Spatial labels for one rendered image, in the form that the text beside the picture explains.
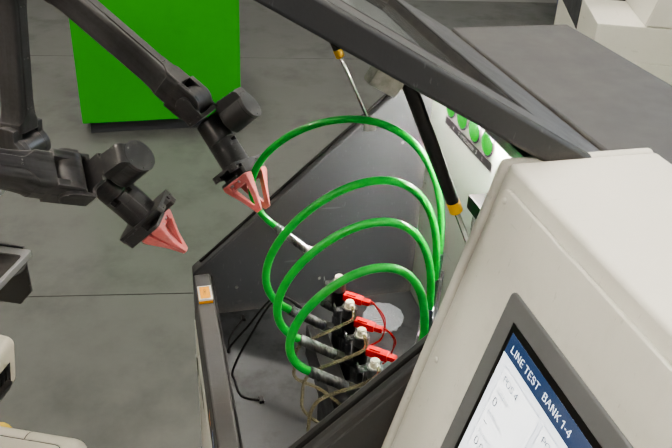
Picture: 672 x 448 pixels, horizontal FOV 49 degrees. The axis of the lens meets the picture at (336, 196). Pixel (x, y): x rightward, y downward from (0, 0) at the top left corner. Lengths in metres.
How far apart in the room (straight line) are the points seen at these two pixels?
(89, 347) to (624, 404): 2.53
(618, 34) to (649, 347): 3.26
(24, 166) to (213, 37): 3.41
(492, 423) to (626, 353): 0.23
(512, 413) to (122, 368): 2.22
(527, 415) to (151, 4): 3.85
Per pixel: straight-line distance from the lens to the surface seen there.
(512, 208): 0.93
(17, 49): 1.63
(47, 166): 1.22
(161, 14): 4.49
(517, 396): 0.89
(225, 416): 1.41
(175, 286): 3.33
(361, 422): 1.18
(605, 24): 3.91
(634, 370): 0.76
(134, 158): 1.23
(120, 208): 1.29
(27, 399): 2.93
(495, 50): 1.54
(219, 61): 4.59
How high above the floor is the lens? 1.96
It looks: 29 degrees down
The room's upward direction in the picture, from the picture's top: 3 degrees clockwise
